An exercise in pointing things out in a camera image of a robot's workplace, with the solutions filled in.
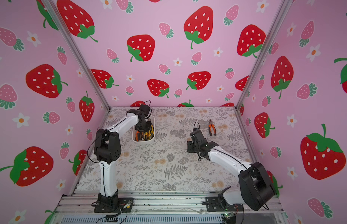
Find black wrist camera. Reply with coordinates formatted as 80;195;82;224
190;128;208;146
139;104;152;119

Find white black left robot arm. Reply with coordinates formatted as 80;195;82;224
94;105;152;207

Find white plastic storage box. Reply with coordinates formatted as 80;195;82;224
132;116;155;145

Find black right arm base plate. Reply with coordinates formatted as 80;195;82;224
202;197;244;213

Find yellow black handled pliers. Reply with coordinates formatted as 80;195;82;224
144;124;154;141

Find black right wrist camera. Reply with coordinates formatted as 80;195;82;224
190;128;208;146

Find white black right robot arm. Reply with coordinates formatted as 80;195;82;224
187;141;276;211

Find orange black pliers in box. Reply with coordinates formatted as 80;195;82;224
135;131;143;141

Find floral patterned table mat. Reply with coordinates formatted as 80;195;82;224
75;106;264;193

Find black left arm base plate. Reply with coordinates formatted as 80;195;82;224
94;197;134;213

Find aluminium rail frame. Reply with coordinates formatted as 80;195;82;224
48;179;289;224

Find orange handled pliers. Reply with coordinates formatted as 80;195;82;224
209;119;217;136

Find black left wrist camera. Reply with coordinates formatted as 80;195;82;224
139;104;152;119

